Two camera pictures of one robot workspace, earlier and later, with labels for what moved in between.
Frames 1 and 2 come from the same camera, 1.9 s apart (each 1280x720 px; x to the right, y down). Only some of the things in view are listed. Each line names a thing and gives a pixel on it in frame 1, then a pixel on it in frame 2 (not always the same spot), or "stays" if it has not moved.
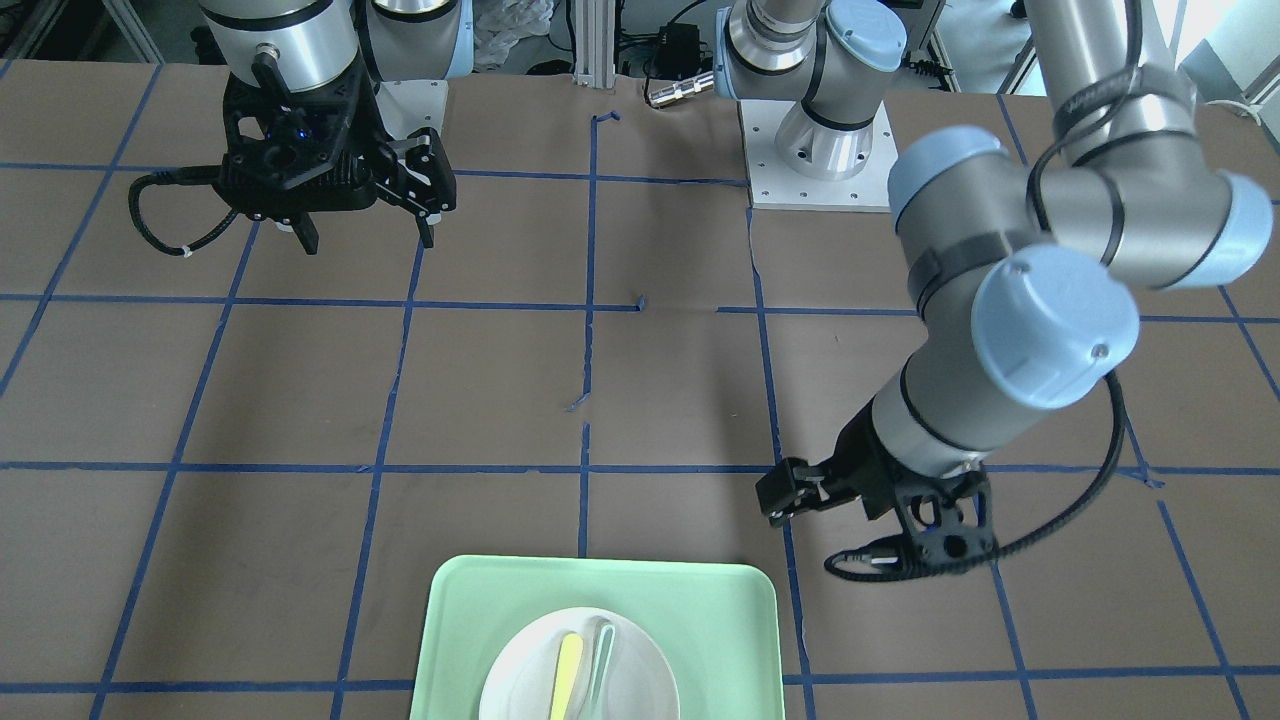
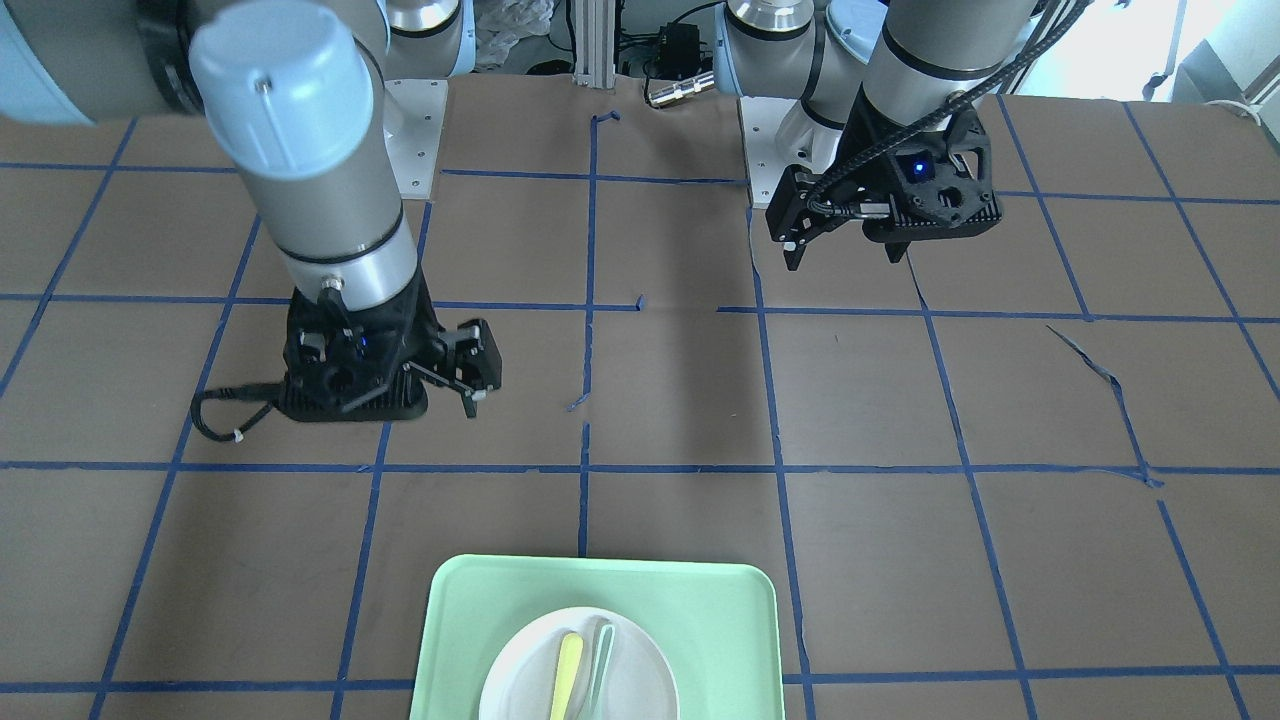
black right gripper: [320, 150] → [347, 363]
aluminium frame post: [595, 43] stays
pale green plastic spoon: [601, 672] stays
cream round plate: [641, 684] stays
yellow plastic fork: [570, 654] stays
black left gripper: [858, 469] → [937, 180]
